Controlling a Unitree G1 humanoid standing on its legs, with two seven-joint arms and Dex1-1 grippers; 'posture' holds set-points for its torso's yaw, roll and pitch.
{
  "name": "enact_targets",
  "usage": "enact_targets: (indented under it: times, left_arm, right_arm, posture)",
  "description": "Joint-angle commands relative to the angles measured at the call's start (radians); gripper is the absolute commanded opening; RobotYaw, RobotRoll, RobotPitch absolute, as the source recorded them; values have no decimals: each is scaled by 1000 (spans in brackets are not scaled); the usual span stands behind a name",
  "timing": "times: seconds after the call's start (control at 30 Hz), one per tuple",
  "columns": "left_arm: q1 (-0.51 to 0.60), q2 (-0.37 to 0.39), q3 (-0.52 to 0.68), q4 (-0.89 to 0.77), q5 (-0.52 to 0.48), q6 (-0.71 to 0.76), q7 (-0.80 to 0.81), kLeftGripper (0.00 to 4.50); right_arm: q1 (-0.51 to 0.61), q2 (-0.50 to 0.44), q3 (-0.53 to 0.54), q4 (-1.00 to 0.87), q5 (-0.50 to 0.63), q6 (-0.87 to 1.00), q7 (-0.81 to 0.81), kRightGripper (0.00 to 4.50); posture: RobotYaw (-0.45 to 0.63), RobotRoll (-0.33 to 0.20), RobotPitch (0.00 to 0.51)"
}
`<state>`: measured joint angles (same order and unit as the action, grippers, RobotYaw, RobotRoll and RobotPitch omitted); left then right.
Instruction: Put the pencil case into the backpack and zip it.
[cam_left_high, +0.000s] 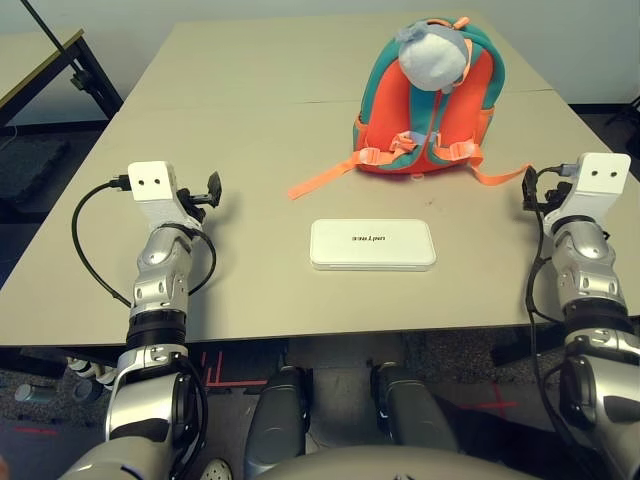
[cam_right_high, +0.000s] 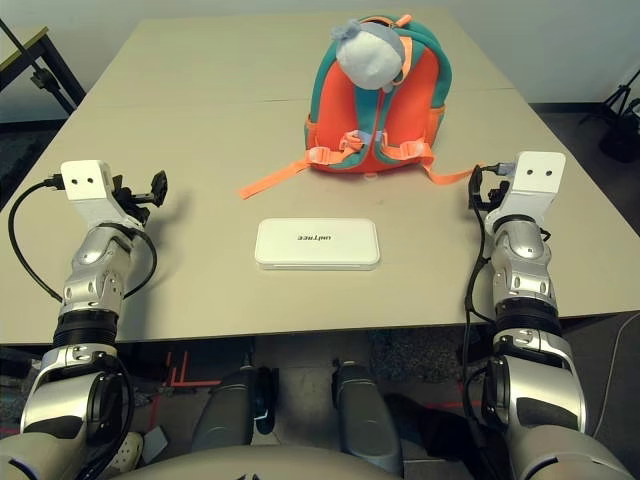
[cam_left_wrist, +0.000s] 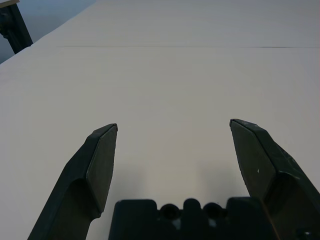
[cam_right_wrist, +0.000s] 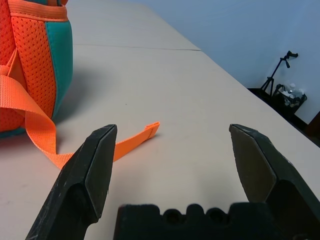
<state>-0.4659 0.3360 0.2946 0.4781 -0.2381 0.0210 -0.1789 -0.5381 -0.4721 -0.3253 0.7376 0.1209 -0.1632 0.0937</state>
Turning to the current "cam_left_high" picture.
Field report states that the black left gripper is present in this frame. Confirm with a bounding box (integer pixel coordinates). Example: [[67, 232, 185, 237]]
[[177, 171, 224, 224]]

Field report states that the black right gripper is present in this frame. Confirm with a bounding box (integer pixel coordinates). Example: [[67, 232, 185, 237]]
[[522, 167, 574, 219]]

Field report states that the orange teal plush backpack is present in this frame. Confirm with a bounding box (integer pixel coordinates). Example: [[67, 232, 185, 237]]
[[288, 16, 534, 201]]

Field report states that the white pencil case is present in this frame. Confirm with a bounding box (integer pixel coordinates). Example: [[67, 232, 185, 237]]
[[308, 218, 437, 273]]

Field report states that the black foam floor mat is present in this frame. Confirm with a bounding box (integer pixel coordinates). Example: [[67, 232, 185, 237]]
[[0, 137, 70, 211]]

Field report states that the white black segmented object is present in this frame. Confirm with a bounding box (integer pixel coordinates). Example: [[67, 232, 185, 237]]
[[67, 356, 120, 397]]

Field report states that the black slanted pole with clamp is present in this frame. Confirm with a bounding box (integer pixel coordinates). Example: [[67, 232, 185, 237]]
[[19, 0, 96, 96]]

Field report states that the grey robot left leg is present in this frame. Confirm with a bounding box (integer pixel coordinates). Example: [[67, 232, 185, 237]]
[[244, 365, 314, 480]]

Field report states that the grey robot leg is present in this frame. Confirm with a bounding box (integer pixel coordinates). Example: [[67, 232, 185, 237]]
[[244, 365, 314, 480], [369, 362, 459, 454]]

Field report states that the grey robot right leg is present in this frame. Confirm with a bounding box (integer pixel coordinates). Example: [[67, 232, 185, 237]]
[[369, 362, 459, 454]]

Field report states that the grey cylinder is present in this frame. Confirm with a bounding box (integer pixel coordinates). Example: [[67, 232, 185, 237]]
[[14, 384, 52, 405]]

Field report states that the white perforated shoe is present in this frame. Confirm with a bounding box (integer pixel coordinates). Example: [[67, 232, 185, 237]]
[[204, 457, 234, 480]]

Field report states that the grey robot torso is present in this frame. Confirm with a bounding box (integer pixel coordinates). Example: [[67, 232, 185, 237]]
[[259, 447, 541, 480]]

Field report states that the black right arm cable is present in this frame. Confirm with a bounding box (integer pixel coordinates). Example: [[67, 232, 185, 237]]
[[522, 163, 601, 480]]

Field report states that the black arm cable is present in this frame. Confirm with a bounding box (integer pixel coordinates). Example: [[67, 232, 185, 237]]
[[71, 174, 217, 309], [522, 163, 601, 480]]

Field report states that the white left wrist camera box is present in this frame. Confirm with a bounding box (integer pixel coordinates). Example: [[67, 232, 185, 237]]
[[127, 160, 204, 232]]

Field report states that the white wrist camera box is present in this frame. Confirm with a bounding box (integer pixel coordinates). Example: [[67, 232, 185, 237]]
[[559, 152, 632, 227], [127, 160, 204, 232]]

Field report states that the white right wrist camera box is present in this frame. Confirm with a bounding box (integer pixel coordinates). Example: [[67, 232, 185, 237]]
[[559, 152, 632, 227]]

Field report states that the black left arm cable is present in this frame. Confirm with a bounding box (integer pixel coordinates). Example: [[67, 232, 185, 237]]
[[71, 174, 217, 309]]

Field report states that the side table with black frame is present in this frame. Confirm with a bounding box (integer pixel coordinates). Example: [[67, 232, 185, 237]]
[[0, 28, 124, 126]]

